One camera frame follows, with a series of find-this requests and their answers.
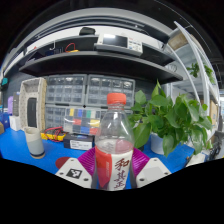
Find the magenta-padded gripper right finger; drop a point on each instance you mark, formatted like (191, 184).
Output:
(151, 170)

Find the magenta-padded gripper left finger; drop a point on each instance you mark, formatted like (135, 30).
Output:
(74, 172)

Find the clear red-capped drink bottle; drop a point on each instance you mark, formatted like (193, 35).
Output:
(114, 153)

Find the yellow multimeter with red leads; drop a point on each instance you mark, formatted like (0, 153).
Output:
(55, 135)

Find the white power adapter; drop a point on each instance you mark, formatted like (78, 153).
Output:
(197, 158)

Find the white and grey mug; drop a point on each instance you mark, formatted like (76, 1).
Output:
(34, 142)

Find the clear organizer box, coloured parts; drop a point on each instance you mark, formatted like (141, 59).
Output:
(81, 120)

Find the green plant in white pot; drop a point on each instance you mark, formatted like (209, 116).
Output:
(173, 118)

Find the grey small-parts drawer cabinet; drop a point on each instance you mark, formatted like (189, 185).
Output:
(55, 116)
(66, 89)
(100, 88)

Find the black stand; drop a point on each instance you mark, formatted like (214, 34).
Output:
(216, 144)

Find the black device in basket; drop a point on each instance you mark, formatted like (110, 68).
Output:
(32, 112)

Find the white carton box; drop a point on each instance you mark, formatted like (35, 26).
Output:
(15, 123)

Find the blue box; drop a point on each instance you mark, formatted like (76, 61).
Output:
(4, 121)

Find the white perforated basket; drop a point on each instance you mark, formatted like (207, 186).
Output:
(23, 100)

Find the dark grey box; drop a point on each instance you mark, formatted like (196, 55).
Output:
(16, 104)

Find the purple box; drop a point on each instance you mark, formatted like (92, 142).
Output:
(10, 106)

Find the dark workbench shelf with instruments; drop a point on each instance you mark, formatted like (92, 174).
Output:
(100, 63)

